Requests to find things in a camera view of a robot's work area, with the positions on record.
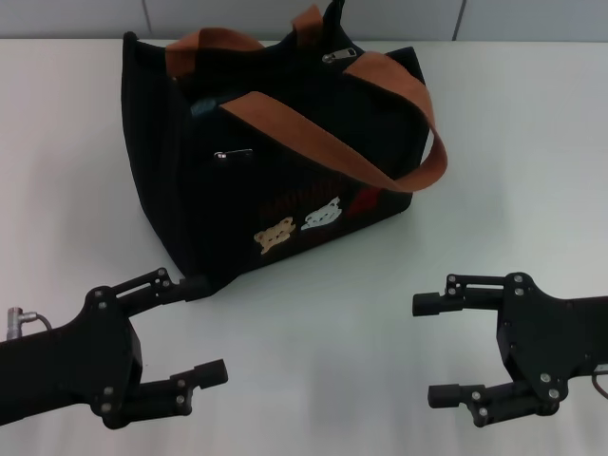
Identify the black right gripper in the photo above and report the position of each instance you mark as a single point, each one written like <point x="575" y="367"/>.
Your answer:
<point x="546" y="342"/>

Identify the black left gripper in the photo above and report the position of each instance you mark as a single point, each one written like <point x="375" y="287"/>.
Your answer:
<point x="71" y="366"/>

